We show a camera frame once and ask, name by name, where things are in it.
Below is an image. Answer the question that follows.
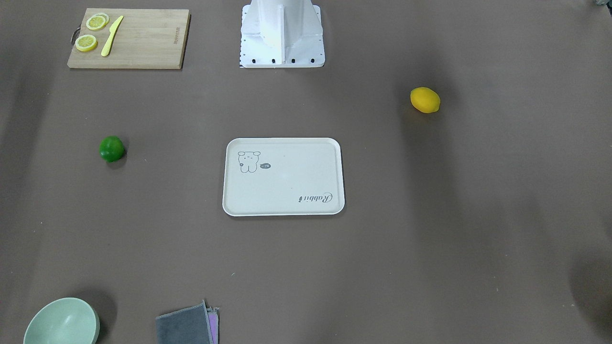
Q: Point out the grey folded cloth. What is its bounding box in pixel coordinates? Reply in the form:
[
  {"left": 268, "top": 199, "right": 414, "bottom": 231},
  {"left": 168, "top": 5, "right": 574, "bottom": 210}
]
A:
[{"left": 155, "top": 301, "right": 212, "bottom": 344}]

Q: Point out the lemon slice upper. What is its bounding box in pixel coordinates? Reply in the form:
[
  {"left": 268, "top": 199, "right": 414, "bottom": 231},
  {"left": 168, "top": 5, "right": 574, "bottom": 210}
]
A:
[{"left": 86, "top": 12, "right": 109, "bottom": 31}]

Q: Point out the lemon slice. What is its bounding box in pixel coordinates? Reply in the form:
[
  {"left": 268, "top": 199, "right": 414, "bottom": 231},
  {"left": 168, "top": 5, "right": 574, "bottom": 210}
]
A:
[
  {"left": 86, "top": 12, "right": 109, "bottom": 31},
  {"left": 74, "top": 34, "right": 98, "bottom": 52}
]

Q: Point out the purple cloth underneath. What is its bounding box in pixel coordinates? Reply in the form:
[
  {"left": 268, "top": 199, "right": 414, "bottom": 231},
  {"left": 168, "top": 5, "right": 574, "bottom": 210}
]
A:
[{"left": 207, "top": 308, "right": 219, "bottom": 344}]

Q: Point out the white rabbit print tray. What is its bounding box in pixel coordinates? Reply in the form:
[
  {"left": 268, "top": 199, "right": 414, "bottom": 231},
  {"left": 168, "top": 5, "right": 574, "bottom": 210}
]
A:
[{"left": 221, "top": 138, "right": 345, "bottom": 217}]

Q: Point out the green lime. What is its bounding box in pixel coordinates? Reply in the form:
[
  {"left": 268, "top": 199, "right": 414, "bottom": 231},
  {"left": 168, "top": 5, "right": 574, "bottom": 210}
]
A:
[{"left": 98, "top": 136, "right": 125, "bottom": 163}]

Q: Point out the lemon slice lower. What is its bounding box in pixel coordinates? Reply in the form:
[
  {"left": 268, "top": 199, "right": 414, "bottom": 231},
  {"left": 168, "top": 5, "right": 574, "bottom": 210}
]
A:
[{"left": 74, "top": 34, "right": 98, "bottom": 52}]

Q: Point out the mint green bowl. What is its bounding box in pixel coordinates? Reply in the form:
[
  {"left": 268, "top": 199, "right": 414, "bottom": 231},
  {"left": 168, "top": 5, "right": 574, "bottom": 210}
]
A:
[{"left": 22, "top": 298, "right": 100, "bottom": 344}]

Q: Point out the bamboo cutting board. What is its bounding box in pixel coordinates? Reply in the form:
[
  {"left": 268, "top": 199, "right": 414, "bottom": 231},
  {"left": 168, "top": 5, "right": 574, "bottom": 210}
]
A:
[{"left": 67, "top": 7, "right": 191, "bottom": 70}]

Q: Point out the yellow lemon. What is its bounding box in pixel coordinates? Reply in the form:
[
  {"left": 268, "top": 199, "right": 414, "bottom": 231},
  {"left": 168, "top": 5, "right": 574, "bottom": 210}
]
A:
[{"left": 410, "top": 87, "right": 441, "bottom": 114}]

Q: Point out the yellow plastic knife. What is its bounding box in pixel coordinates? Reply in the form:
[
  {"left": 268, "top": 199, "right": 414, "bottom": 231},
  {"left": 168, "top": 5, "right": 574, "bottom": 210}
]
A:
[{"left": 100, "top": 15, "right": 124, "bottom": 57}]

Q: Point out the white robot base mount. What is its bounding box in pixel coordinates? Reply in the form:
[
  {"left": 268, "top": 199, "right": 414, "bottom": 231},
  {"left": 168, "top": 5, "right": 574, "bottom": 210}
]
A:
[{"left": 239, "top": 0, "right": 326, "bottom": 68}]

